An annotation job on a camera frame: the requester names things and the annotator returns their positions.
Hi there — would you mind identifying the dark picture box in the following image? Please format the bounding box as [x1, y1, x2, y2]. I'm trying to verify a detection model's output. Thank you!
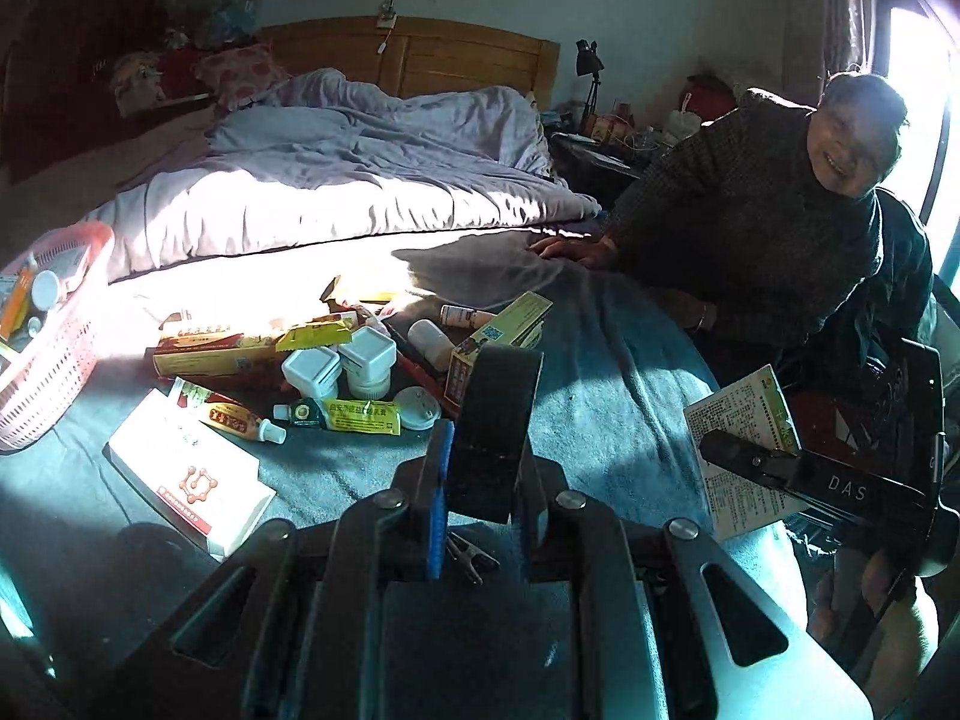
[444, 337, 488, 410]

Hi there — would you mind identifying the red white medicine box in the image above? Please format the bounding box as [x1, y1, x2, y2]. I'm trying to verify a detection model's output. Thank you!
[157, 309, 241, 346]

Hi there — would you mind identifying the long red strip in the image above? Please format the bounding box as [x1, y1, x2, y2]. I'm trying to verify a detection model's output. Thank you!
[379, 319, 460, 421]

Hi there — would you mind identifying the small white spray bottle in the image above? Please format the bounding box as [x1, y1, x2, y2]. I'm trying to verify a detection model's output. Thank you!
[439, 304, 500, 329]

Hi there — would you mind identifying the patterned curtain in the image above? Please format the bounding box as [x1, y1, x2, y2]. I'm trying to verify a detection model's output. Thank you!
[821, 0, 893, 91]

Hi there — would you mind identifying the black desk lamp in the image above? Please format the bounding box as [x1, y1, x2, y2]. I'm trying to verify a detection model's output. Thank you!
[574, 39, 607, 136]

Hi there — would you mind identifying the white cylindrical bottle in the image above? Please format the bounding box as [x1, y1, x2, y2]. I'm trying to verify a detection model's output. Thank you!
[407, 319, 456, 374]

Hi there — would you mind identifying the white printed leaflet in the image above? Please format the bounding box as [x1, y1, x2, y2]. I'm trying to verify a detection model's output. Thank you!
[682, 364, 803, 541]

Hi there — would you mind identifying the green yellow medicine box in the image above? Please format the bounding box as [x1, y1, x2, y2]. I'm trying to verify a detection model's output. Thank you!
[469, 291, 554, 350]

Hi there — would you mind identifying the yellow wrapper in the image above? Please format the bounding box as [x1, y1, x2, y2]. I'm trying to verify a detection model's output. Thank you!
[319, 276, 398, 308]

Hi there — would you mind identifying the person's right hand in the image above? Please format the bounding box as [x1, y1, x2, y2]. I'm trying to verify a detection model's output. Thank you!
[821, 540, 942, 717]

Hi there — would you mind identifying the white round lid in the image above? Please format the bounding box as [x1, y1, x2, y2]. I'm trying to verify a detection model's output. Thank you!
[391, 386, 443, 432]

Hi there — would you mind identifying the red yellow ointment tube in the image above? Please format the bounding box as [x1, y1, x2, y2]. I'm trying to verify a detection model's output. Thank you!
[196, 399, 288, 445]

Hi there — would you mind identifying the yellow green ointment tube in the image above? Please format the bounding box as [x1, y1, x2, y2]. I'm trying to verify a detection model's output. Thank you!
[272, 397, 402, 437]

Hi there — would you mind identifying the white square bottle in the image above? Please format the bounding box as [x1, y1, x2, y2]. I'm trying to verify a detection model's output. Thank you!
[281, 346, 342, 400]
[337, 326, 398, 398]

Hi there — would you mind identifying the pink plastic basket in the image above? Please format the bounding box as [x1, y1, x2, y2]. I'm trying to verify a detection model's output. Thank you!
[0, 221, 117, 455]

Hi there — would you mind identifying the metal nail clipper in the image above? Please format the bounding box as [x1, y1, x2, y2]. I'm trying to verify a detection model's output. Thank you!
[446, 531, 500, 586]

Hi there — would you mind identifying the long red medicine box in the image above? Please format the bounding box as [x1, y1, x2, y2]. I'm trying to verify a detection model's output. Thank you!
[152, 330, 297, 383]

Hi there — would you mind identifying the yellow wipes packet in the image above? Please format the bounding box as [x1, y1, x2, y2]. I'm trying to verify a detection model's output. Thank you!
[274, 315, 361, 353]

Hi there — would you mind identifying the red bag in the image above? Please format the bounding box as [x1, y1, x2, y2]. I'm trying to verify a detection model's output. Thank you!
[679, 75, 740, 121]

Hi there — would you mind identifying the white round bottle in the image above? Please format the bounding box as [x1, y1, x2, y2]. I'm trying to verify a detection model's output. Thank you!
[28, 270, 65, 312]

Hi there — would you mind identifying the white box orange mark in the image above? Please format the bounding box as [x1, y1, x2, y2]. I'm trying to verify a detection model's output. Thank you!
[103, 388, 278, 560]

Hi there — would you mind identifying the grey quilt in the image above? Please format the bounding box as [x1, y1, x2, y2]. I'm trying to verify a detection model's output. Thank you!
[79, 67, 605, 282]

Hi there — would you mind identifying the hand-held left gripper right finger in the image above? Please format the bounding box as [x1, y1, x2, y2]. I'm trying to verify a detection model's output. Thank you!
[514, 435, 871, 720]

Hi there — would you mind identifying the pile of clothes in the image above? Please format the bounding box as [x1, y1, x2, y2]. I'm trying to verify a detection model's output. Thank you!
[97, 0, 263, 117]

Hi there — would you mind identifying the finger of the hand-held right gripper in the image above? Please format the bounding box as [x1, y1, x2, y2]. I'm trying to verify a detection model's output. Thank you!
[699, 427, 811, 496]

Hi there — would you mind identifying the dark bedside table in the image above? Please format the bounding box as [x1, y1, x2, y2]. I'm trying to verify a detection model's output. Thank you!
[547, 131, 646, 196]

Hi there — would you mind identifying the pink floral pillow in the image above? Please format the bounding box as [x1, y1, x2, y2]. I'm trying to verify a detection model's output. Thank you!
[193, 43, 290, 110]

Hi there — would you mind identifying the brown orange medicine box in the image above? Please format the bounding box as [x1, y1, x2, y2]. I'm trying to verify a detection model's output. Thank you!
[0, 270, 35, 342]

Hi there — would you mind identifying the blue plastic bag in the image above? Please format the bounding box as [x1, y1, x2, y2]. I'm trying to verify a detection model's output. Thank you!
[199, 0, 260, 46]

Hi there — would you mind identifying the bright window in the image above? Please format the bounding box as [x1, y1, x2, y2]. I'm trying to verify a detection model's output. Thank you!
[885, 4, 946, 188]

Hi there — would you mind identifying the wooden headboard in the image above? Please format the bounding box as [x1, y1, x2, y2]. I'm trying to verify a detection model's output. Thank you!
[259, 15, 562, 110]

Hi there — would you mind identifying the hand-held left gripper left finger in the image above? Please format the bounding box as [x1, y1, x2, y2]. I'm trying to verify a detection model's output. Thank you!
[105, 420, 458, 720]

